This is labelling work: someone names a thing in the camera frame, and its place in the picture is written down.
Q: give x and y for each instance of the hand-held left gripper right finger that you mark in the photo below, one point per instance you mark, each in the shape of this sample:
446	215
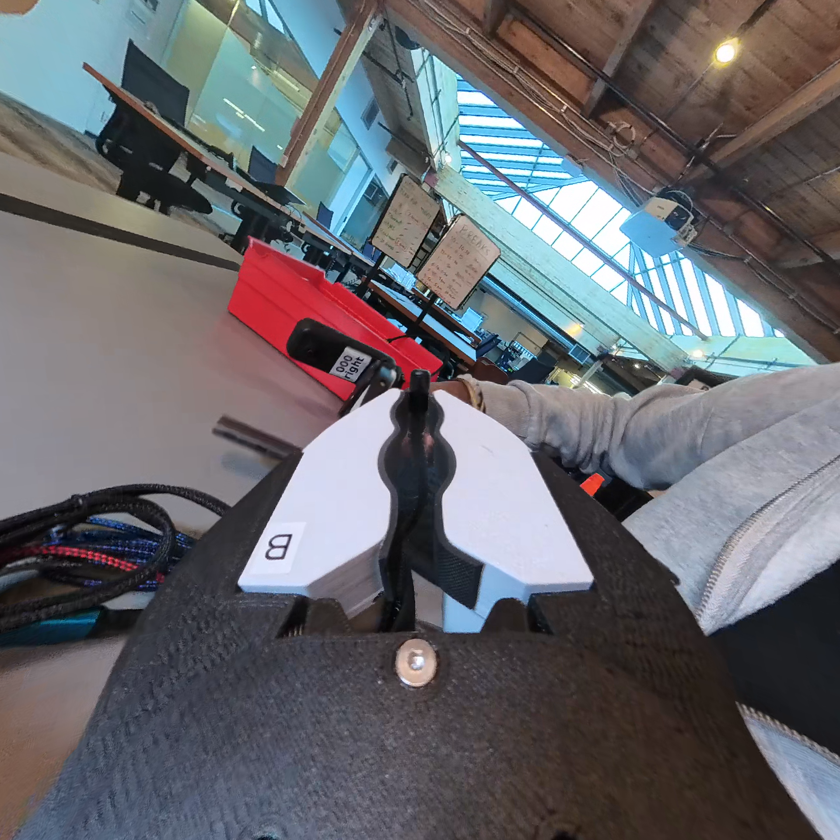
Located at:
505	512

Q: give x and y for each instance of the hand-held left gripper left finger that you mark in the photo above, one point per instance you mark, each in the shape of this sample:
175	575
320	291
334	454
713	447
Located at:
328	499

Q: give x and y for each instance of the red plastic bin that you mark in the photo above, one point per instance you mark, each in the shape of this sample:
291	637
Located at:
289	295

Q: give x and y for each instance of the person's right forearm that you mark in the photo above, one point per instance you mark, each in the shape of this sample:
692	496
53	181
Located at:
623	426

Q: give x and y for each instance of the person's right hand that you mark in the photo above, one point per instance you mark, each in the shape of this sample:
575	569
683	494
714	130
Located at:
459	384

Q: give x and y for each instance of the whiteboard with handwriting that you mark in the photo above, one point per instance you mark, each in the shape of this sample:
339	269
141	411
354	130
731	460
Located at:
458	262
405	220

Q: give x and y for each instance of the long wooden desk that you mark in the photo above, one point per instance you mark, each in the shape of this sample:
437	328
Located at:
197	148

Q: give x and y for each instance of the black office chair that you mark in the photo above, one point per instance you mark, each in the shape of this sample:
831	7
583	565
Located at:
154	131

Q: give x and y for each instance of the ceiling projector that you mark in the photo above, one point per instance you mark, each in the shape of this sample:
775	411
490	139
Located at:
659	220

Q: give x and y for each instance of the ceiling spot lamp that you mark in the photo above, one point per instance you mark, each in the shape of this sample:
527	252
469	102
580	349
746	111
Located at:
725	51

